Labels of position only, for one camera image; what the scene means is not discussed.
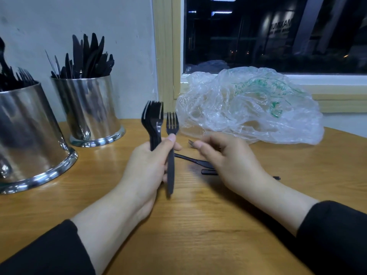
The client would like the bunch of black forks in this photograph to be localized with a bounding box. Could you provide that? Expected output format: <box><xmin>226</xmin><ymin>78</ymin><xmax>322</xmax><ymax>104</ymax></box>
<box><xmin>0</xmin><ymin>37</ymin><xmax>40</xmax><ymax>92</ymax></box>

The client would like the clear plastic bag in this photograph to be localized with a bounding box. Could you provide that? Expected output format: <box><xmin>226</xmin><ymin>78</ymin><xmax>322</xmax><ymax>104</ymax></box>
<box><xmin>176</xmin><ymin>66</ymin><xmax>325</xmax><ymax>146</ymax></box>

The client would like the person's right forearm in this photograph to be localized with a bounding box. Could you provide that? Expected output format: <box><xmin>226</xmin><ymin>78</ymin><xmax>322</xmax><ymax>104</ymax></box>
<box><xmin>252</xmin><ymin>177</ymin><xmax>367</xmax><ymax>275</ymax></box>

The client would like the bunch of black knives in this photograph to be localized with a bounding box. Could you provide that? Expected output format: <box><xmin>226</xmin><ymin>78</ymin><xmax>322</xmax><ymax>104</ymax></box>
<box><xmin>46</xmin><ymin>33</ymin><xmax>115</xmax><ymax>79</ymax></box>

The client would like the person's left forearm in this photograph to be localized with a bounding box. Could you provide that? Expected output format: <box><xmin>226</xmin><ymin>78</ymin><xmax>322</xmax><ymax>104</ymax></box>
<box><xmin>0</xmin><ymin>189</ymin><xmax>153</xmax><ymax>275</ymax></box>

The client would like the person's right hand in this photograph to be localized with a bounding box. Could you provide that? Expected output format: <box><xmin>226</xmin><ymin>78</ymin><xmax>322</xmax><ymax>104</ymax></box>
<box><xmin>192</xmin><ymin>131</ymin><xmax>273</xmax><ymax>198</ymax></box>

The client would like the person's left hand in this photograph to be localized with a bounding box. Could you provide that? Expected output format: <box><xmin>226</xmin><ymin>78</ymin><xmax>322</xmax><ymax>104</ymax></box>
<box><xmin>117</xmin><ymin>133</ymin><xmax>182</xmax><ymax>218</ymax></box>

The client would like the dark parked car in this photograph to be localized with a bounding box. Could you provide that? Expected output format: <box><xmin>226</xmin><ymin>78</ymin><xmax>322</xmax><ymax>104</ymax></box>
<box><xmin>192</xmin><ymin>60</ymin><xmax>230</xmax><ymax>74</ymax></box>

